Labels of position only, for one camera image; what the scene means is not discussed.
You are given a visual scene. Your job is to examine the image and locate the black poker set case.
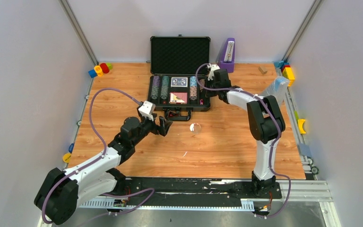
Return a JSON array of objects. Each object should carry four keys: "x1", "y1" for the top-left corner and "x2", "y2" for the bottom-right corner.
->
[{"x1": 147, "y1": 35, "x2": 211, "y2": 121}]

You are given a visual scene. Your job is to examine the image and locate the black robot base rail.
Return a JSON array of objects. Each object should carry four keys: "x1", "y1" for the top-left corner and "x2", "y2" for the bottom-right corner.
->
[{"x1": 75, "y1": 177, "x2": 332, "y2": 214}]

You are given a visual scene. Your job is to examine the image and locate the brown chip stack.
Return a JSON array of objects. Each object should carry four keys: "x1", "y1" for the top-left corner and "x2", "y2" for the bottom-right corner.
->
[{"x1": 199, "y1": 79, "x2": 206, "y2": 92}]

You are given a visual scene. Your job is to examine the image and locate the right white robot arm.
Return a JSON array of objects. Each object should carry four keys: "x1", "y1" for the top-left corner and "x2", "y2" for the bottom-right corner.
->
[{"x1": 204, "y1": 69, "x2": 285, "y2": 198}]

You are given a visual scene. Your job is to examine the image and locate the yellow blue round tags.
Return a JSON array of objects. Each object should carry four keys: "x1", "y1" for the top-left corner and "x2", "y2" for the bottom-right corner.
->
[{"x1": 62, "y1": 143, "x2": 75, "y2": 164}]

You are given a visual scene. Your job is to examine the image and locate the light blue chip stack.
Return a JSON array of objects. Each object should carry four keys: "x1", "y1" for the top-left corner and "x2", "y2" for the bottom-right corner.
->
[{"x1": 190, "y1": 76, "x2": 197, "y2": 88}]

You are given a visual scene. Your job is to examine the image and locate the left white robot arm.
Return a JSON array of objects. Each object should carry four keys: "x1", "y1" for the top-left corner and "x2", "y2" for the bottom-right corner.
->
[{"x1": 34, "y1": 116, "x2": 173, "y2": 225}]

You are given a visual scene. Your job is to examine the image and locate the clear round dealer button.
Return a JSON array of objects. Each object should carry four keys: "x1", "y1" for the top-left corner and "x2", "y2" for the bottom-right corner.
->
[{"x1": 190, "y1": 123, "x2": 202, "y2": 134}]

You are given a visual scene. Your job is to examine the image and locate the black red case tag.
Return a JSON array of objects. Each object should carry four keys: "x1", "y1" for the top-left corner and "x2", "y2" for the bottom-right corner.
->
[{"x1": 165, "y1": 111, "x2": 182, "y2": 121}]

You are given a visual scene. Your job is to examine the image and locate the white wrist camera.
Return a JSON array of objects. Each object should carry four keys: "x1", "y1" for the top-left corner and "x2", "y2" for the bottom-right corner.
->
[
  {"x1": 138, "y1": 101, "x2": 156, "y2": 121},
  {"x1": 207, "y1": 64, "x2": 220, "y2": 81}
]

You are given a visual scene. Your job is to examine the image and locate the small wooden block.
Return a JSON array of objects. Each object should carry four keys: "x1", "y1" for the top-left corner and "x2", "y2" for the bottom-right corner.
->
[{"x1": 258, "y1": 66, "x2": 268, "y2": 75}]

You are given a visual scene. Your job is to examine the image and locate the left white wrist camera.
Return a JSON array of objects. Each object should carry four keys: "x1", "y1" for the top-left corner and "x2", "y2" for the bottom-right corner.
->
[{"x1": 138, "y1": 101, "x2": 156, "y2": 121}]

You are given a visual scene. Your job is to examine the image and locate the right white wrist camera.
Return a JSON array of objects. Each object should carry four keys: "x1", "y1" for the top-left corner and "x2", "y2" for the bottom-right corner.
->
[{"x1": 207, "y1": 64, "x2": 220, "y2": 81}]

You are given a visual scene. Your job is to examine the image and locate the coloured toy blocks stack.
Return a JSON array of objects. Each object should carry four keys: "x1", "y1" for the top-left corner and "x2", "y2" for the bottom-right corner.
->
[{"x1": 273, "y1": 61, "x2": 295, "y2": 87}]

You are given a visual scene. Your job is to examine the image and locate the red playing card box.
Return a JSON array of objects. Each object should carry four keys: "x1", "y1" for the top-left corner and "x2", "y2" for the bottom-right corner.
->
[{"x1": 169, "y1": 92, "x2": 189, "y2": 104}]

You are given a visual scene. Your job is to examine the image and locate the clear plastic bag blue contents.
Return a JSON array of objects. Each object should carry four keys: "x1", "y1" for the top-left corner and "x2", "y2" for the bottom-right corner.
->
[{"x1": 260, "y1": 76, "x2": 291, "y2": 105}]

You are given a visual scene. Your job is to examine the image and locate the blue playing card deck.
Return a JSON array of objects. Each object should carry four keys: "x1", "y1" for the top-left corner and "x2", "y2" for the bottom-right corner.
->
[{"x1": 171, "y1": 77, "x2": 189, "y2": 87}]

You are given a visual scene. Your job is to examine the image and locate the coloured toy cylinders cluster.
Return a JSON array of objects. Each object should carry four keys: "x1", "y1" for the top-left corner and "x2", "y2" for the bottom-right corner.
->
[{"x1": 88, "y1": 62, "x2": 113, "y2": 78}]

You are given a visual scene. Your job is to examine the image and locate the purple chip stack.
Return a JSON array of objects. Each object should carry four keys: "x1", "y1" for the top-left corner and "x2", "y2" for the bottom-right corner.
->
[{"x1": 152, "y1": 76, "x2": 160, "y2": 90}]

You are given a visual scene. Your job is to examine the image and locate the black caster wheels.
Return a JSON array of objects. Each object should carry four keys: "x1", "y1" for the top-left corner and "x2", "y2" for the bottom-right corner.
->
[{"x1": 307, "y1": 157, "x2": 319, "y2": 175}]

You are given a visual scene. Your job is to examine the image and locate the purple metronome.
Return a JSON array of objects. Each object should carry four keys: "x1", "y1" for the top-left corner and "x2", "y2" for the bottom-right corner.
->
[{"x1": 217, "y1": 38, "x2": 235, "y2": 73}]

